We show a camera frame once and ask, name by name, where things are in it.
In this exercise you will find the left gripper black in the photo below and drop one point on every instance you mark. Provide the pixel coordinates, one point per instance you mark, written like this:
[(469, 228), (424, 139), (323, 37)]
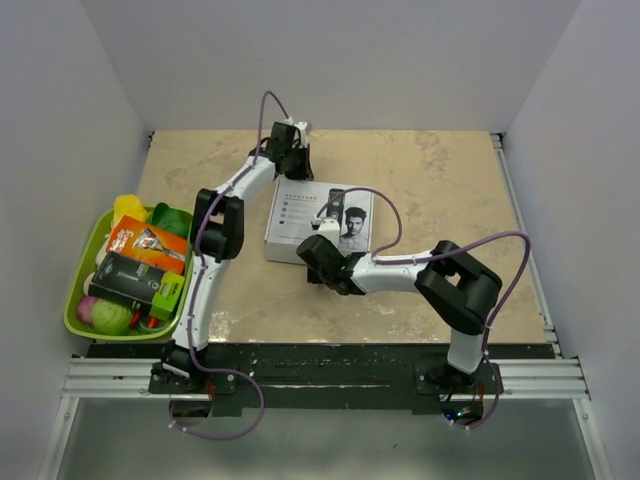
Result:
[(306, 172)]

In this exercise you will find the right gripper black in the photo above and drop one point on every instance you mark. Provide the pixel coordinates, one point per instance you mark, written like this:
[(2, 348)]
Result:
[(314, 277)]

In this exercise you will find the white cardboard box lid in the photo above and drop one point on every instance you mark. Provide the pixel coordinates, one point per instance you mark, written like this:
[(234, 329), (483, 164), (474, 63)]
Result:
[(297, 203)]

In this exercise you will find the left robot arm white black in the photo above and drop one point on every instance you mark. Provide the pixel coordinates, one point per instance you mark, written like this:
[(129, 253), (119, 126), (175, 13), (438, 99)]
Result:
[(217, 236)]

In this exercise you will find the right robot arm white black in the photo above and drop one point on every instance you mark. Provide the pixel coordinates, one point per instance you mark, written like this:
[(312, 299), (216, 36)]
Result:
[(459, 288)]

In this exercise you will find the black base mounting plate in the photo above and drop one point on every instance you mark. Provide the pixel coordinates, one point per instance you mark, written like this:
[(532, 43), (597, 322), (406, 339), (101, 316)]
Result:
[(312, 376)]

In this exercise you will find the green plush toy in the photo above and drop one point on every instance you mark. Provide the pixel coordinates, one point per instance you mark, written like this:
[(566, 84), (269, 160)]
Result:
[(173, 220)]

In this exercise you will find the orange razor package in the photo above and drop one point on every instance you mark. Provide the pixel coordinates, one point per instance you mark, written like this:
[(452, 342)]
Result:
[(148, 244)]

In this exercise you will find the red small item in tray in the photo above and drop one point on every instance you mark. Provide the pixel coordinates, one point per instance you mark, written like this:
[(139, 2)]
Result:
[(135, 320)]

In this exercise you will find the green plastic tray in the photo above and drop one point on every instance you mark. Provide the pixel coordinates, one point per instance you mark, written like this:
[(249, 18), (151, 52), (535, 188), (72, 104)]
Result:
[(85, 268)]

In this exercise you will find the yellow plush toy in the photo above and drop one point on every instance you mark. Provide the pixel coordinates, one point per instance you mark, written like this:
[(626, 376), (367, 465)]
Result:
[(128, 205)]

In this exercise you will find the black product box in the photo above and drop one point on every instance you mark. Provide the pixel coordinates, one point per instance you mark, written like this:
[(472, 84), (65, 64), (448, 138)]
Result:
[(137, 285)]

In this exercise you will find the light green ball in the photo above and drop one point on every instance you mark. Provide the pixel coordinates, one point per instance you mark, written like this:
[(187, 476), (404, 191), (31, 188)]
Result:
[(111, 319)]

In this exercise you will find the pink ball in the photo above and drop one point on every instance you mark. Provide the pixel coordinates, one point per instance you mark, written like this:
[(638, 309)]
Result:
[(84, 309)]

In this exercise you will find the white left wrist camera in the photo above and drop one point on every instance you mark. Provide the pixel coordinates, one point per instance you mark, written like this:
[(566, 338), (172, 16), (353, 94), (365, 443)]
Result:
[(302, 130)]

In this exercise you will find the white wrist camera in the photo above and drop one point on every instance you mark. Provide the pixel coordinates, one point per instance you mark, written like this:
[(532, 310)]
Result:
[(327, 227), (302, 130)]

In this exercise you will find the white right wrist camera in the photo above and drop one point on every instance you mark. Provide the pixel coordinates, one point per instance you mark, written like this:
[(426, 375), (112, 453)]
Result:
[(327, 227)]

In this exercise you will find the aluminium frame rail left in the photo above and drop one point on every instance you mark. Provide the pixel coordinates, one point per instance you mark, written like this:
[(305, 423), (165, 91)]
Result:
[(91, 378)]

